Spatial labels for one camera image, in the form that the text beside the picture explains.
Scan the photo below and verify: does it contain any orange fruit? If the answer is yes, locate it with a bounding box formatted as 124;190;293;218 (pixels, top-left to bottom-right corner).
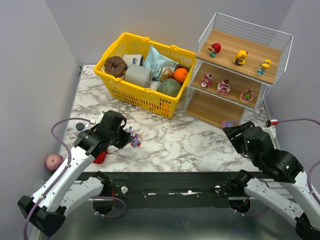
173;67;189;84

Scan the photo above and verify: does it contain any pink bear with strawberry cake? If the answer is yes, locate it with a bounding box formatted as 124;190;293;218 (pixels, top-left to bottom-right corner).
217;79;231;96

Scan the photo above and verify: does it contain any white blue box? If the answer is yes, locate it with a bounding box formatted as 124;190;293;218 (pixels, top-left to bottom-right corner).
122;54;144;66

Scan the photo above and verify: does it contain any yellow plastic basket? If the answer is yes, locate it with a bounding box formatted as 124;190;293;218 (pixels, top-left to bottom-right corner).
94;32;196;119

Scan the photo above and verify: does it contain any chocolate donut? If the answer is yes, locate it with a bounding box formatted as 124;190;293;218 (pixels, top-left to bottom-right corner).
104;56;128;78

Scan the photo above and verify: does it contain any red bell pepper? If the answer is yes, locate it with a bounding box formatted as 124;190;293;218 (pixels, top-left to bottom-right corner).
93;152;108;165

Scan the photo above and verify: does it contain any white plastic bottle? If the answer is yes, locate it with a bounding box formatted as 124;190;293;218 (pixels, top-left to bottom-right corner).
72;122;91;137

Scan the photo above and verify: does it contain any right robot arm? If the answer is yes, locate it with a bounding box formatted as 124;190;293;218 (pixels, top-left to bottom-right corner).
222;120;320;240

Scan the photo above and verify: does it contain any purple bunny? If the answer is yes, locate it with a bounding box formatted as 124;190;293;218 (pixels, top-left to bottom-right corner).
220;119;238;129
125;126;142;148

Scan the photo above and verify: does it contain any pink bear with santa hat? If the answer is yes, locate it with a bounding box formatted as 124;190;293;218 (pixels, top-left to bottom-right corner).
200;73;212;88

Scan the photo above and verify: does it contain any yellow hair blue figure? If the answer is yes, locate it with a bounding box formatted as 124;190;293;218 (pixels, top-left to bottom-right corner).
257;59;272;76

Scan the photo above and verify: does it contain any white wire wooden shelf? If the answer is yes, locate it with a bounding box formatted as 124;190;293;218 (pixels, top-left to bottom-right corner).
184;12;294;128

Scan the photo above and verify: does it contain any yellow hair girl figure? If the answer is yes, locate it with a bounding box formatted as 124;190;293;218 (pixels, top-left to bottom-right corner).
233;50;248;66

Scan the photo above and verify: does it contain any green melon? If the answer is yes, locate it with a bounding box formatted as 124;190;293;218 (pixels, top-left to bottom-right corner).
157;78;181;98

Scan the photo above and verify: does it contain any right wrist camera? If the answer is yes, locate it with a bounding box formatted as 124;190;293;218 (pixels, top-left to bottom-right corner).
262;119;279;139

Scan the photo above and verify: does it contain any white cup in basket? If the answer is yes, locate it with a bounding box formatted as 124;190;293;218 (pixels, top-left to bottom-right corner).
149;80;162;91

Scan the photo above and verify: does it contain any brown bread pastry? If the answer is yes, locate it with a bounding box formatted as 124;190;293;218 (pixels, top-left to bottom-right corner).
160;68;174;82

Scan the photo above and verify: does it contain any red cherry toy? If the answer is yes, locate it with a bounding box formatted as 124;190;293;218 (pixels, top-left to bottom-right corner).
208;43;222;58

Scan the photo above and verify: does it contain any light blue chips bag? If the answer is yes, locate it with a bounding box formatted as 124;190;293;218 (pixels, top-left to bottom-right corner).
143;45;178;81

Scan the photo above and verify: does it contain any pink strawberry cake toy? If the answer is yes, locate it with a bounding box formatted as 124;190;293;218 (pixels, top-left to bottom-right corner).
239;89;254;104

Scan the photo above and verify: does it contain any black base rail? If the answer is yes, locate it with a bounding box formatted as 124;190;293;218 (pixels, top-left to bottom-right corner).
51;171;271;209

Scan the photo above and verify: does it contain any grey paper roll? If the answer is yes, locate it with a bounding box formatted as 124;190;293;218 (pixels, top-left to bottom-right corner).
124;64;153;88

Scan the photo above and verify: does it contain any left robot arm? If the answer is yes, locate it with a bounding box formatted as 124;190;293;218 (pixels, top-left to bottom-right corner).
17;110;134;240

